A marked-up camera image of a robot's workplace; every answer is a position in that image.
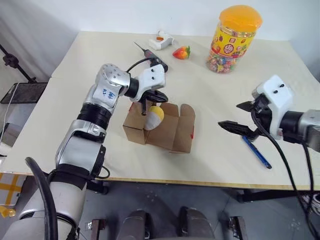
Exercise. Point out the red toy strawberry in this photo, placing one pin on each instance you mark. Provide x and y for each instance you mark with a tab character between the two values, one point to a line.
180	53

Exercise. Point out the yellow white plush toy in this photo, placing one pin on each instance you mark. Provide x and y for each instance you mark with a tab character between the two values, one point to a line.
153	120

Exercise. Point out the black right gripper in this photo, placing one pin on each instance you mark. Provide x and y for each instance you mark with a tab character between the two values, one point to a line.
265	117

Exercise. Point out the black tripod stand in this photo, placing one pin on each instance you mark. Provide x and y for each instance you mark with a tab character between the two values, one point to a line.
16	66

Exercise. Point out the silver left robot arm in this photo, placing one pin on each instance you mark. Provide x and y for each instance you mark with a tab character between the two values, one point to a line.
97	107

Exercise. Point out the black table frame leg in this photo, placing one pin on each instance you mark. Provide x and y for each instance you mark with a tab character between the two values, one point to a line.
98	187
270	195

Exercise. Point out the white glue gun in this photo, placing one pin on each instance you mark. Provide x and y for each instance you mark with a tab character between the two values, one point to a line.
161	41

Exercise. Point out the blue pen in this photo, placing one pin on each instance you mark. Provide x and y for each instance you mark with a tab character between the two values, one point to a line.
257	152

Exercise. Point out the dark rounded shape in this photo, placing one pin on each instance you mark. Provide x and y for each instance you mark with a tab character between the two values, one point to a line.
136	225

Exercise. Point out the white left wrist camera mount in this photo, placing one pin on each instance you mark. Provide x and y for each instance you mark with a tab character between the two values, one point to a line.
152	77

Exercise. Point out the red tape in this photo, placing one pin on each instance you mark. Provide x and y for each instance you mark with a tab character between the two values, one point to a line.
192	133

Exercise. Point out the dark metal bracket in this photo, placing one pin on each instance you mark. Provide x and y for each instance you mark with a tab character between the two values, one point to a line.
237	228
98	230

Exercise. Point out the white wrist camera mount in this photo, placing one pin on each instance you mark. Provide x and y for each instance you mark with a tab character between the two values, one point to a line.
152	77
277	95

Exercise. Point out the brown cardboard box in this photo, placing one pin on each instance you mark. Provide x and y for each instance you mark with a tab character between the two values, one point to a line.
165	132

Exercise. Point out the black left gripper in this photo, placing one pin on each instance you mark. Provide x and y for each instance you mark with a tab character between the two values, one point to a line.
146	96

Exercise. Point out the candy jar with orange lid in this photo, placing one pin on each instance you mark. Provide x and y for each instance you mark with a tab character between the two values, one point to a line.
232	42

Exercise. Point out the black red screwdriver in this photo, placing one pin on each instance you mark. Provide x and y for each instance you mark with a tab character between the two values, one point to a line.
147	52

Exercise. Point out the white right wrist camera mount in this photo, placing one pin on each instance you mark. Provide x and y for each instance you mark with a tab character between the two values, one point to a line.
277	95

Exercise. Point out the white box with yellow tape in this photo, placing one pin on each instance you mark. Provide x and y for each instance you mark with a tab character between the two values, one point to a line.
10	187

